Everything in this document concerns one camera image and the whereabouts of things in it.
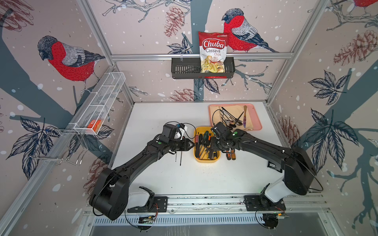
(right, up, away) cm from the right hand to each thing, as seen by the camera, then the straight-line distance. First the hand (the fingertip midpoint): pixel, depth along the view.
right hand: (212, 144), depth 85 cm
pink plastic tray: (+37, +11, +22) cm, 45 cm away
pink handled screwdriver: (-9, +2, +10) cm, 13 cm away
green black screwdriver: (-3, +3, +11) cm, 12 cm away
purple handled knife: (+28, +14, +24) cm, 40 cm away
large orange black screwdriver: (-19, -12, +2) cm, 23 cm away
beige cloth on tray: (+8, +18, +27) cm, 34 cm away
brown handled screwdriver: (+14, -8, +4) cm, 17 cm away
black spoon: (+22, +13, +21) cm, 33 cm away
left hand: (-10, +2, -4) cm, 12 cm away
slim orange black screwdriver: (+11, -8, +4) cm, 14 cm away
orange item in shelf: (-56, +14, -21) cm, 61 cm away
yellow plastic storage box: (-4, -5, +7) cm, 10 cm away
